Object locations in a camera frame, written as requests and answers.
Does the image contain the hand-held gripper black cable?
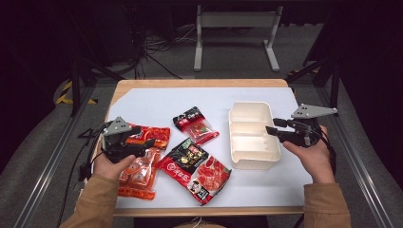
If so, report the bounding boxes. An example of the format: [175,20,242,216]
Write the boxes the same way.
[317,126,337,176]
[56,123,109,222]

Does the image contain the person's right hand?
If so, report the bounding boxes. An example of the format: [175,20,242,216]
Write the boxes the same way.
[282,124,336,185]

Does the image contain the yellow black hazard tape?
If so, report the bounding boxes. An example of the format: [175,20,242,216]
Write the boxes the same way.
[54,80,98,105]

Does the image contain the left hand-held gripper black cable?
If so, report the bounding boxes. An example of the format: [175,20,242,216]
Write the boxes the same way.
[56,123,109,222]

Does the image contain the small red black sauce packet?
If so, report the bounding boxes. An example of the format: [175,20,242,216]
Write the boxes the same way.
[172,105,221,147]

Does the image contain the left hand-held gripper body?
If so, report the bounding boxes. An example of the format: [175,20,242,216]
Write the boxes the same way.
[101,116,145,164]

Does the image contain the right hand-held gripper black cable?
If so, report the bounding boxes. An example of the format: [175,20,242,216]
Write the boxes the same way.
[317,126,337,176]

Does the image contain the grey metal stand frame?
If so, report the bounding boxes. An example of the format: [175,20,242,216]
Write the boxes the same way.
[193,4,284,72]

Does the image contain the aluminium rail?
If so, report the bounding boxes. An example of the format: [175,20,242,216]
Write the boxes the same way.
[12,85,97,228]
[317,85,394,228]

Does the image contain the orange clear seasoning packet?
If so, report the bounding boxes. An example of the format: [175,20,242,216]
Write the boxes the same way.
[117,123,171,201]

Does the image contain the large red black food packet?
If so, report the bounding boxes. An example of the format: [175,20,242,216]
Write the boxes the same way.
[156,137,233,206]

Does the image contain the white divided plastic container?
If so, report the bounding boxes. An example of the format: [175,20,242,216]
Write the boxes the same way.
[227,101,282,171]

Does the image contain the person's left hand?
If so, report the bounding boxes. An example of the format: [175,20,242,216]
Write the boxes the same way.
[92,153,138,181]

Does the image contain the black floor cables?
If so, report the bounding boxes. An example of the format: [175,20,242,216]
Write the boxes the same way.
[125,4,199,80]

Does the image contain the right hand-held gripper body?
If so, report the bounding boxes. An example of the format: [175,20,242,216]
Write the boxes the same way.
[282,103,338,149]

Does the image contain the white table mat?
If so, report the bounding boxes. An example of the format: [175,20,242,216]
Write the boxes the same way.
[108,86,314,210]

